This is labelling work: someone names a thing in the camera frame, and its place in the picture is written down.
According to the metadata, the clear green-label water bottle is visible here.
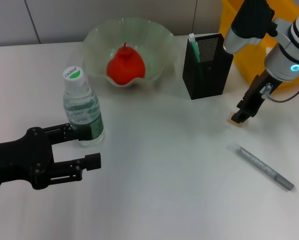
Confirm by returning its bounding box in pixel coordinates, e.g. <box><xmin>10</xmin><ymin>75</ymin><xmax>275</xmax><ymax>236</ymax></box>
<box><xmin>61</xmin><ymin>65</ymin><xmax>106</xmax><ymax>148</ymax></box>

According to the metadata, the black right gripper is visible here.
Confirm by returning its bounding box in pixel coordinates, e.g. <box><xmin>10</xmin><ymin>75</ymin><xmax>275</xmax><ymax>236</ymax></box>
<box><xmin>230</xmin><ymin>71</ymin><xmax>282</xmax><ymax>125</ymax></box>

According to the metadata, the green pen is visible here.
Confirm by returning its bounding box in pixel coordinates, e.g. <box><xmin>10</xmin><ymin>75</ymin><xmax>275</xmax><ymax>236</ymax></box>
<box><xmin>188</xmin><ymin>33</ymin><xmax>202</xmax><ymax>63</ymax></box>

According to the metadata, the green glass fruit plate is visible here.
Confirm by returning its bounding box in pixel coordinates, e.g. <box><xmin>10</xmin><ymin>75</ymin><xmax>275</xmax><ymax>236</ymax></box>
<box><xmin>81</xmin><ymin>16</ymin><xmax>178</xmax><ymax>89</ymax></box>

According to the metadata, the yellow plastic bin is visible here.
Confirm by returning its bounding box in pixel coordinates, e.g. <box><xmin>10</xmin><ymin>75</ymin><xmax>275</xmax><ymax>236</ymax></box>
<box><xmin>220</xmin><ymin>0</ymin><xmax>299</xmax><ymax>94</ymax></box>

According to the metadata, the black mesh pen holder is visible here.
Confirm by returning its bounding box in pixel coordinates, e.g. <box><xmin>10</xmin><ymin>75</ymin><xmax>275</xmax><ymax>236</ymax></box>
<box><xmin>181</xmin><ymin>33</ymin><xmax>234</xmax><ymax>101</ymax></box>

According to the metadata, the grey marker pen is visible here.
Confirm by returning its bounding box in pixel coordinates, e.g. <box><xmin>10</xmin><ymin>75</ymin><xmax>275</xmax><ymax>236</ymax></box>
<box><xmin>235</xmin><ymin>146</ymin><xmax>296</xmax><ymax>192</ymax></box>

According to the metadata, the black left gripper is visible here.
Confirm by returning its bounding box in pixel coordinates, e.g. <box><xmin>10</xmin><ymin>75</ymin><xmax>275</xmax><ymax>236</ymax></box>
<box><xmin>0</xmin><ymin>122</ymin><xmax>102</xmax><ymax>190</ymax></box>

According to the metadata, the red-orange toy orange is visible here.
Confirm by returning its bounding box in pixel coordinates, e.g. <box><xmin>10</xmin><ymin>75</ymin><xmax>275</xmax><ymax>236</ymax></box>
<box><xmin>106</xmin><ymin>42</ymin><xmax>147</xmax><ymax>86</ymax></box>

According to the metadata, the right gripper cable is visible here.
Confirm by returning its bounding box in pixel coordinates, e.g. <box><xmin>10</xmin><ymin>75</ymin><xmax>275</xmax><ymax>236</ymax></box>
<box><xmin>260</xmin><ymin>79</ymin><xmax>299</xmax><ymax>104</ymax></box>

